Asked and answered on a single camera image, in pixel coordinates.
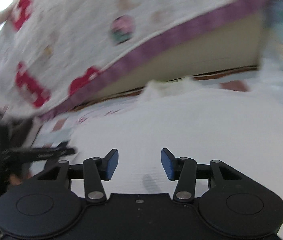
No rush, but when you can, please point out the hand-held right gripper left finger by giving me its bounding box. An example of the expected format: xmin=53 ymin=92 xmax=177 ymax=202
xmin=35 ymin=149 xmax=119 ymax=203

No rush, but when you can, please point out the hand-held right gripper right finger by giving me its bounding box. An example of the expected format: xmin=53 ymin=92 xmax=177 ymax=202
xmin=160 ymin=148 xmax=245 ymax=202

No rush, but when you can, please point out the white bear print quilt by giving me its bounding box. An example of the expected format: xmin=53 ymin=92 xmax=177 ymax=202
xmin=0 ymin=0 xmax=283 ymax=120

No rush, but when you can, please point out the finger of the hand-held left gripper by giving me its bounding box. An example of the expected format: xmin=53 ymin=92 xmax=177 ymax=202
xmin=3 ymin=142 xmax=78 ymax=162

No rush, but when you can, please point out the beige bed base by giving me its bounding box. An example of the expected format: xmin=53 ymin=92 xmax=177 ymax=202
xmin=77 ymin=11 xmax=263 ymax=110

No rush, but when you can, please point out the cream knit cardigan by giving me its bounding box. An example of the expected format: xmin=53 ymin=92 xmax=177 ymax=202
xmin=70 ymin=79 xmax=283 ymax=195

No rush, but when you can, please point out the person's left hand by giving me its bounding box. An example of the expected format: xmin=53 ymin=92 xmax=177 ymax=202
xmin=7 ymin=174 xmax=23 ymax=187

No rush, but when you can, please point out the white bed sheet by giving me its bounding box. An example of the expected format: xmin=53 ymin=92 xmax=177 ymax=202
xmin=256 ymin=55 xmax=283 ymax=100

